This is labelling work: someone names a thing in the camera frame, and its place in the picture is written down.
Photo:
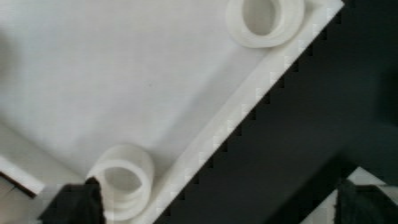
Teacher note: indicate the white square tabletop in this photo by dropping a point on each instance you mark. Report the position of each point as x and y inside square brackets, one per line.
[133, 77]

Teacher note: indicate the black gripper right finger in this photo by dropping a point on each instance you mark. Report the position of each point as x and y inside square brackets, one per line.
[365, 206]

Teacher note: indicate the white U-shaped obstacle wall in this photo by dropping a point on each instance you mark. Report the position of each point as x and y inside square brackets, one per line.
[21, 177]

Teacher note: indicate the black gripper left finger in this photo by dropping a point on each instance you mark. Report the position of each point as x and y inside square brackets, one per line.
[76, 207]

